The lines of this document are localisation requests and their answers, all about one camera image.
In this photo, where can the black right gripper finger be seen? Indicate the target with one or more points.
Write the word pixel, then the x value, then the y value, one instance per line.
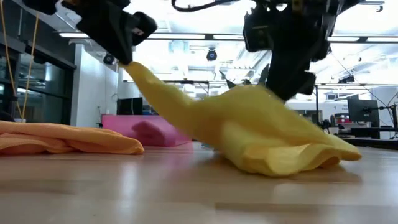
pixel 258 31
pixel 289 74

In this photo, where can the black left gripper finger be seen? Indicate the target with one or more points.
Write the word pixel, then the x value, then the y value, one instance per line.
pixel 115 34
pixel 144 28

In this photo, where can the yellow microfiber towel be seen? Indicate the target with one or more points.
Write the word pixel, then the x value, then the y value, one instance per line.
pixel 248 130

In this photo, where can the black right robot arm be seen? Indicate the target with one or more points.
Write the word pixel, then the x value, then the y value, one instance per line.
pixel 345 3

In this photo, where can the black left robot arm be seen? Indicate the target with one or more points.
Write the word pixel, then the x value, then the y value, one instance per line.
pixel 40 6

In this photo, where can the orange microfiber towel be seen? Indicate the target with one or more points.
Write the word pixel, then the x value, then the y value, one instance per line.
pixel 62 138

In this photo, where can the black round ceiling speaker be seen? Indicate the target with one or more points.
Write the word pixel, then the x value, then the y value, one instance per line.
pixel 108 58
pixel 211 55

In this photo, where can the overhead light bar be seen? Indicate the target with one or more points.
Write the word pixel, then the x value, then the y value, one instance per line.
pixel 186 36

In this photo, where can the black computer monitor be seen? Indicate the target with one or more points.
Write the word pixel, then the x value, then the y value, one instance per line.
pixel 362 112
pixel 130 106

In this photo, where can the pink plastic bin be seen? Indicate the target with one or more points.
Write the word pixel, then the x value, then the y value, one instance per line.
pixel 124 130

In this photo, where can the white cup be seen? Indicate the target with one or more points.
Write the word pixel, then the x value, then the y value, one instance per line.
pixel 20 121

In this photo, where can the black workstation frame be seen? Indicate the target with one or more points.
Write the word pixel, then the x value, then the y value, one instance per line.
pixel 317 105
pixel 192 82

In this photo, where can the black ceiling camera cluster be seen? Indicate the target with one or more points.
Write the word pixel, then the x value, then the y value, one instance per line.
pixel 346 79

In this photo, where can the black aluminium table frame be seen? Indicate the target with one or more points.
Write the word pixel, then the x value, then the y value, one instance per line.
pixel 373 141

